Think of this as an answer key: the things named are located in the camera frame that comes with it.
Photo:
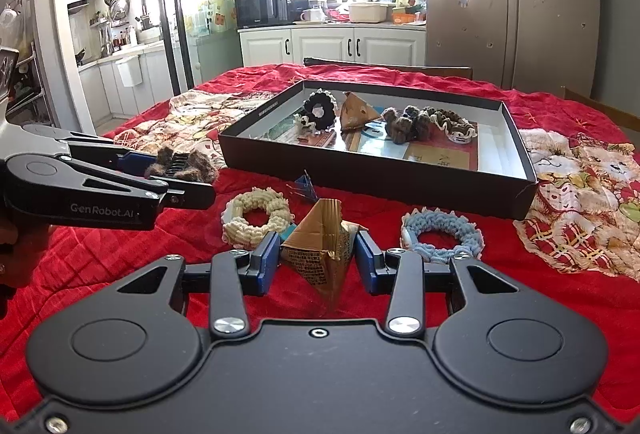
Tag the metal pot lids rack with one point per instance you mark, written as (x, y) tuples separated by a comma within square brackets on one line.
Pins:
[(115, 1)]

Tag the brown scrunchie with cream ruffle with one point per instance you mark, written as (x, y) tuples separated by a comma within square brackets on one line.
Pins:
[(452, 124)]

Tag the black microwave oven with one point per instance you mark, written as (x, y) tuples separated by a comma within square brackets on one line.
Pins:
[(260, 9)]

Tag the red printed blanket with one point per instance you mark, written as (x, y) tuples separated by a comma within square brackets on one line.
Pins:
[(575, 304)]

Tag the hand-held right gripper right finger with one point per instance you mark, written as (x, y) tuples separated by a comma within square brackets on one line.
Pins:
[(367, 264)]

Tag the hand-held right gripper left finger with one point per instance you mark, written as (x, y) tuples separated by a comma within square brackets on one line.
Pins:
[(267, 261)]

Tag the orange box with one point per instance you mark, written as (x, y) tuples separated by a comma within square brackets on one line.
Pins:
[(407, 18)]

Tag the white hanging bin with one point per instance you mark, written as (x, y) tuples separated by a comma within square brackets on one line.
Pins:
[(129, 71)]

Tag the wooden chair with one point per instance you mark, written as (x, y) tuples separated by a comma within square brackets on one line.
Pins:
[(390, 68), (600, 106)]

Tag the cream crocheted scrunchie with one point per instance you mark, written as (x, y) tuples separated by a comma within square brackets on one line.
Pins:
[(240, 226)]

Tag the black sliding door frame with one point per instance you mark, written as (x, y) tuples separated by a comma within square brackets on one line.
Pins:
[(175, 14)]

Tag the person's left hand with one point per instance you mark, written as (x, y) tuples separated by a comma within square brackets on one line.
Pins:
[(22, 254)]

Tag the white kitchen cabinet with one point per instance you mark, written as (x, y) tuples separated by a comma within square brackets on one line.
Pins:
[(320, 46)]

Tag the blue binder clip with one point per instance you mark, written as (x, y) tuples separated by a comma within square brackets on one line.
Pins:
[(304, 188)]

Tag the white kitchen counter unit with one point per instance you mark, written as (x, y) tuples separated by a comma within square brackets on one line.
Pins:
[(100, 89)]

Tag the white plastic basin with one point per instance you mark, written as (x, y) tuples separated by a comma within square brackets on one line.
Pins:
[(370, 11)]

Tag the brown fuzzy hair claw clip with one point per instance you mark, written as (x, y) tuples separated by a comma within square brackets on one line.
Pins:
[(405, 126), (197, 169)]

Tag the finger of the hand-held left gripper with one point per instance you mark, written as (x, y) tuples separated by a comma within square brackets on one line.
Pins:
[(190, 196), (135, 163)]

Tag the white mug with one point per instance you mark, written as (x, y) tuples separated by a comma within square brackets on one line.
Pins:
[(306, 15)]

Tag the black scrunchie with white trim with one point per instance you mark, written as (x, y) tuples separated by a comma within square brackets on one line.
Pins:
[(312, 119)]

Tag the black shallow cardboard box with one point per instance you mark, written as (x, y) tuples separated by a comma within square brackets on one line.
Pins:
[(375, 186)]

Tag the blue crocheted scrunchie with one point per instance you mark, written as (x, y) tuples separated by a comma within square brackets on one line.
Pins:
[(470, 241)]

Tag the brown pyramid snack packet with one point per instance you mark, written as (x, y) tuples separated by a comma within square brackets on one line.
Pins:
[(357, 114), (315, 244)]

